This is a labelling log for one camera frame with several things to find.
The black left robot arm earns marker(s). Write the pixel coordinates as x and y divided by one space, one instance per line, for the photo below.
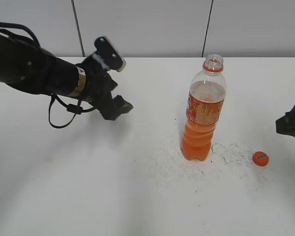
27 67

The orange drink plastic bottle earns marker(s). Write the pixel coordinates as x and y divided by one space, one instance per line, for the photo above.
206 96

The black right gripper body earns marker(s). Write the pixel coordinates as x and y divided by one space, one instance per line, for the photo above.
286 124

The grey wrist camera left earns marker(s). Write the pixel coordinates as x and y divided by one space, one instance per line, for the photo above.
107 55

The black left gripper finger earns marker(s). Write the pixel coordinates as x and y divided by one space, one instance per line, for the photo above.
114 107

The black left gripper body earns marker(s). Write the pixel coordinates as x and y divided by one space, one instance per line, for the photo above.
99 84

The orange bottle cap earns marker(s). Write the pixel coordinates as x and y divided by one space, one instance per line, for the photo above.
260 158

